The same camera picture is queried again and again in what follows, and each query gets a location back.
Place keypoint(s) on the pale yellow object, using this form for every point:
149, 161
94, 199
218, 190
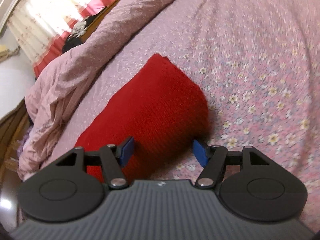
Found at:
7, 52

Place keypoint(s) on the purple frilled cloth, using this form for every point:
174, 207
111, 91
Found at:
25, 140

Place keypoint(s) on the pink floral bed sheet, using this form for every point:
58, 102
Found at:
237, 55

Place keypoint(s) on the wooden headboard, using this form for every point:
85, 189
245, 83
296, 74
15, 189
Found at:
100, 17

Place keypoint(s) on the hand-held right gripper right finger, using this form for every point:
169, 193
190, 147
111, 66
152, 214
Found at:
201, 152

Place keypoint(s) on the pink floral quilt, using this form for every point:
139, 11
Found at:
75, 80

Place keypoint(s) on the dark clothes pile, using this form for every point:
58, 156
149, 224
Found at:
72, 43

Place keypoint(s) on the white crumpled cloth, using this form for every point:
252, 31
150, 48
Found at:
78, 28

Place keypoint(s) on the red knitted sweater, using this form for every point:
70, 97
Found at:
155, 100

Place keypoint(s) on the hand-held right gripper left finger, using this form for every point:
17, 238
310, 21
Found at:
126, 150

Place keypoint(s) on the pink and white curtain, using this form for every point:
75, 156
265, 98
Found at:
50, 17

